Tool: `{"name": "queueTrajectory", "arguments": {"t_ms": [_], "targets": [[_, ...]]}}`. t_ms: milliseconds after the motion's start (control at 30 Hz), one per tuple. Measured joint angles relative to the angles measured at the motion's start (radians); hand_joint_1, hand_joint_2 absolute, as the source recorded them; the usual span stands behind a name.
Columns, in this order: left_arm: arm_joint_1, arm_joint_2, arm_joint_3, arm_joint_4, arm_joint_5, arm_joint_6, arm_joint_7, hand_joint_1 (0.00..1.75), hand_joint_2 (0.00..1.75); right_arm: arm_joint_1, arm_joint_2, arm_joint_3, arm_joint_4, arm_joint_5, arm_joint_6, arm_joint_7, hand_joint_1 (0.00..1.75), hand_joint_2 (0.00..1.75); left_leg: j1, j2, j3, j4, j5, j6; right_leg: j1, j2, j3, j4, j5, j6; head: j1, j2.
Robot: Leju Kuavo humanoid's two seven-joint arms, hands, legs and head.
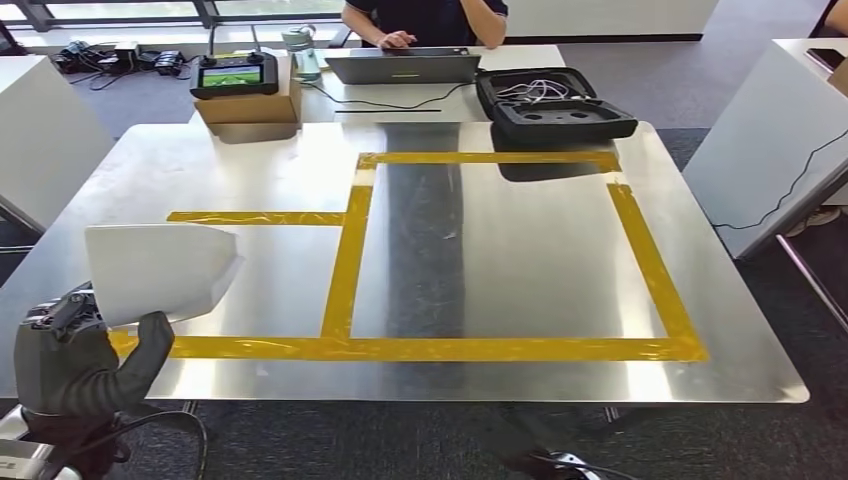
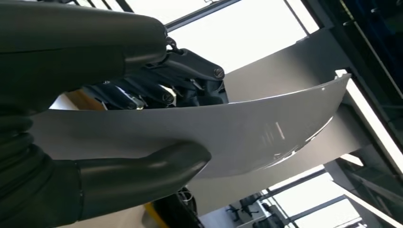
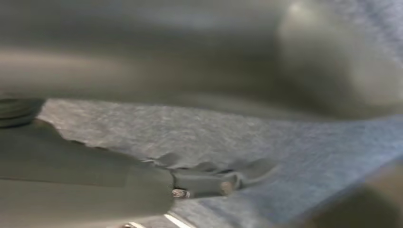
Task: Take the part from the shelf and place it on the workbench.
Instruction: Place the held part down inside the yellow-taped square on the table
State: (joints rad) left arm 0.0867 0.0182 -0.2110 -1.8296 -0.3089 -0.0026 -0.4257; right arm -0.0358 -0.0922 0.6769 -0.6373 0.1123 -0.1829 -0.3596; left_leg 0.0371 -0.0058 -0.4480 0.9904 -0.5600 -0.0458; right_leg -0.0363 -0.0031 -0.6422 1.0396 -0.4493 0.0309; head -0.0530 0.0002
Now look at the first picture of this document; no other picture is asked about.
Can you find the grey laptop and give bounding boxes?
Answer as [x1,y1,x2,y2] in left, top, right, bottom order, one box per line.
[324,47,483,86]

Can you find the black remote controller with screen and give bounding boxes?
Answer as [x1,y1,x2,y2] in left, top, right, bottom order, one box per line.
[190,26,281,101]

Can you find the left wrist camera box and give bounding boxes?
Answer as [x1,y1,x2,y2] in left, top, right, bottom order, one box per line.
[0,437,81,480]

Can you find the pale green water bottle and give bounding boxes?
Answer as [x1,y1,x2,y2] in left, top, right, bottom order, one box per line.
[281,25,324,84]

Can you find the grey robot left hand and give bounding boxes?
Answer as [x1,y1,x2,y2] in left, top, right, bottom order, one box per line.
[13,283,176,419]

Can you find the person's hand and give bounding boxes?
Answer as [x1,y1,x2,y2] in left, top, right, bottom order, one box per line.
[376,29,419,51]

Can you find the dark window frame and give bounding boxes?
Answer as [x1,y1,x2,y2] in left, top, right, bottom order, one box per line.
[0,0,346,33]

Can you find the white curved plastic part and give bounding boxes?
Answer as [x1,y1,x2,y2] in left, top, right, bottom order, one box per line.
[84,223,245,329]

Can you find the steel table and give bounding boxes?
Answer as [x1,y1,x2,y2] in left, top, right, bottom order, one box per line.
[0,195,48,256]
[0,121,811,425]

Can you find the white coiled cable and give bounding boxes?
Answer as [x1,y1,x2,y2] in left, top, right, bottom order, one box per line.
[496,79,591,107]

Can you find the black foam-lined case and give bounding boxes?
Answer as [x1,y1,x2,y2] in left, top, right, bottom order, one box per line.
[475,67,639,144]

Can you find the steel table frame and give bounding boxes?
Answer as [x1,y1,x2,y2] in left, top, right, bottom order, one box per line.
[775,198,848,333]

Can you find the black cable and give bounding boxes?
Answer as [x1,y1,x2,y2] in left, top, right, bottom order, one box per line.
[301,79,478,111]
[712,129,848,232]
[39,410,210,480]

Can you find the black smartphone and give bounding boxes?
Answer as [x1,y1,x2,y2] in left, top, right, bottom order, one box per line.
[804,47,848,74]

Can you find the yellow table tape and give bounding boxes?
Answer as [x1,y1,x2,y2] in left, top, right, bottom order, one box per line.
[109,150,710,364]

